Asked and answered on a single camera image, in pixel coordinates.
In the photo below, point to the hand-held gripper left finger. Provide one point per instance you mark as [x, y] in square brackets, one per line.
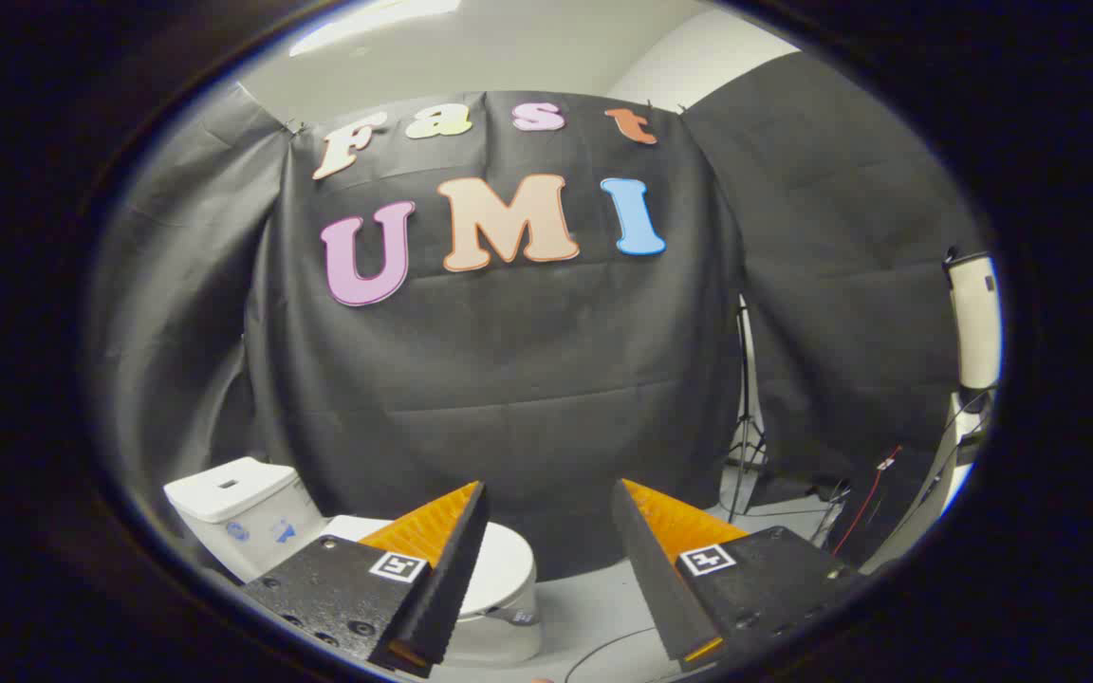
[447, 579]

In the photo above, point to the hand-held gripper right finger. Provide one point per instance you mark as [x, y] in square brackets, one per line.
[646, 569]

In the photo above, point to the white toilet bowl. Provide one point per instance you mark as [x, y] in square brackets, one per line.
[499, 637]

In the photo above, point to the white toilet tank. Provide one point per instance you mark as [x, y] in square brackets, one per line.
[233, 512]

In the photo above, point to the metal tripod stand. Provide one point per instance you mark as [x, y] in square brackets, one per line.
[747, 417]

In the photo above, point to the black backdrop cloth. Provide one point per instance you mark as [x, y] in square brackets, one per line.
[527, 379]

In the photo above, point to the white cylindrical device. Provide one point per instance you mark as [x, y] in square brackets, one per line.
[975, 323]

